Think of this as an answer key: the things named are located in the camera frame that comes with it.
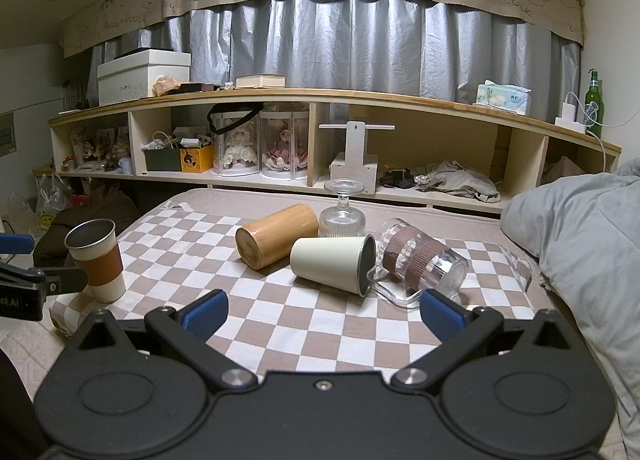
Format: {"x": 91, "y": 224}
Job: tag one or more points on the left doll in clear case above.
{"x": 234, "y": 128}

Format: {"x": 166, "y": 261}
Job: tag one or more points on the doll in clear case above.
{"x": 283, "y": 137}
{"x": 234, "y": 128}

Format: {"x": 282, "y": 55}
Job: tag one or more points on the steel cup with brown sleeve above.
{"x": 93, "y": 246}

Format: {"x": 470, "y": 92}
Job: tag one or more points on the silver grey curtain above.
{"x": 409, "y": 47}

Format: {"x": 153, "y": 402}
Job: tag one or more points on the yellow box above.
{"x": 197, "y": 160}

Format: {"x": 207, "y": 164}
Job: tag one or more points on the grey quilt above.
{"x": 584, "y": 232}

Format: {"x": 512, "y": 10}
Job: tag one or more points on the clear mug with brown sleeve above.
{"x": 410, "y": 261}

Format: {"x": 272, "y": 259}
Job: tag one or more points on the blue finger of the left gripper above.
{"x": 16, "y": 244}

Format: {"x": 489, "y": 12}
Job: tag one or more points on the tissue pack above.
{"x": 504, "y": 97}

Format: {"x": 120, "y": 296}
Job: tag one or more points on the green glass bottle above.
{"x": 593, "y": 104}

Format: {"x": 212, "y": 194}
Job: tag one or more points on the plastic bag with smiley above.
{"x": 53, "y": 196}

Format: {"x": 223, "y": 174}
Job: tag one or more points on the white storage box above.
{"x": 133, "y": 76}

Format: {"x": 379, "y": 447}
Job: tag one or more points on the brown white checkered cloth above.
{"x": 178, "y": 252}

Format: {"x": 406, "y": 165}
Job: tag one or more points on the bamboo wooden cup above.
{"x": 268, "y": 240}

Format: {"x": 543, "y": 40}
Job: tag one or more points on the crumpled grey clothes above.
{"x": 450, "y": 177}

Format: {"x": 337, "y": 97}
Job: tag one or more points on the white power adapter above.
{"x": 570, "y": 118}

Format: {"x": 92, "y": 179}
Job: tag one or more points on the upside-down glass goblet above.
{"x": 342, "y": 220}

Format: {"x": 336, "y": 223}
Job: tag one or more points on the right doll in clear case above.
{"x": 283, "y": 137}

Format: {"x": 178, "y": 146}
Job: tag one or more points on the long wooden shelf unit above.
{"x": 512, "y": 150}

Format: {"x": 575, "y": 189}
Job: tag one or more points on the white wooden stand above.
{"x": 354, "y": 163}

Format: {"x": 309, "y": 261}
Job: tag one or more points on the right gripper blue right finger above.
{"x": 463, "y": 335}

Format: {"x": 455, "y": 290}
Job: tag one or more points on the beige mattress pad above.
{"x": 535, "y": 393}

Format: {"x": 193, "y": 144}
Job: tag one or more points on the flat beige box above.
{"x": 260, "y": 81}

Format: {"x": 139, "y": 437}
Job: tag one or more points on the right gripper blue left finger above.
{"x": 183, "y": 334}

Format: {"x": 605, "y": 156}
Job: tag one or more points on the dark green box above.
{"x": 162, "y": 160}

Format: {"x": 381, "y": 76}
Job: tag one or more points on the cream cup with black interior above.
{"x": 342, "y": 263}

